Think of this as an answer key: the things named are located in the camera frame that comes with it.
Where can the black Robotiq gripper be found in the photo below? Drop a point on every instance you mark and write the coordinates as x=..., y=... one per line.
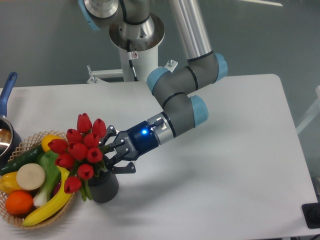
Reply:
x=128, y=145

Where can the red tulip bouquet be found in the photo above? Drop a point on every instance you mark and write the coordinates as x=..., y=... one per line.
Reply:
x=81, y=154

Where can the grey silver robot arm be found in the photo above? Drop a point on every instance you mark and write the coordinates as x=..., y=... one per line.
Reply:
x=137, y=34

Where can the dark grey ribbed vase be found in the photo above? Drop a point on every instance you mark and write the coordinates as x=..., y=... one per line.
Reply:
x=104, y=187

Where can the green bok choy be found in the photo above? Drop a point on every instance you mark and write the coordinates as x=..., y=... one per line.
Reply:
x=52, y=177

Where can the yellow lemon squash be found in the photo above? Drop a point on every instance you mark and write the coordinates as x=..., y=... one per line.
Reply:
x=46, y=139

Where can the red fruit in basket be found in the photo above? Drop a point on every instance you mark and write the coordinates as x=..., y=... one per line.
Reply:
x=56, y=189

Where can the yellow banana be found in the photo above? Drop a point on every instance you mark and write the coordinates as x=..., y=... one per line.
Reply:
x=52, y=206

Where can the green cucumber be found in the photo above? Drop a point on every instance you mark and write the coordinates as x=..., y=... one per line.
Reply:
x=28, y=157

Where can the beige round disc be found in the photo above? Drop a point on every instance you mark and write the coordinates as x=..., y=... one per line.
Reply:
x=30, y=176

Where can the woven wicker basket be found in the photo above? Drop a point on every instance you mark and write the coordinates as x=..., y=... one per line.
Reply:
x=27, y=144

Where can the orange fruit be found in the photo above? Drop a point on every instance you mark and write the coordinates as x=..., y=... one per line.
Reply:
x=19, y=203

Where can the yellow bell pepper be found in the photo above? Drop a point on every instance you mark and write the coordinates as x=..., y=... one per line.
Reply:
x=9, y=184

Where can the black device at edge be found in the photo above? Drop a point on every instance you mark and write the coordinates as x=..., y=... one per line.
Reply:
x=311, y=212

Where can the white table clamp bracket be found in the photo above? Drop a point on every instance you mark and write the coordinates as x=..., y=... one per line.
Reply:
x=98, y=75

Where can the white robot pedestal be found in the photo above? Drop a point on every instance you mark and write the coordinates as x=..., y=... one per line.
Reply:
x=138, y=64

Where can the blue handled saucepan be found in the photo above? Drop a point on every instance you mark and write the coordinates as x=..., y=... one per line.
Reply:
x=9, y=138

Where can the white furniture frame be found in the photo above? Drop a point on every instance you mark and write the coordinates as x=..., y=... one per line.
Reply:
x=310, y=113

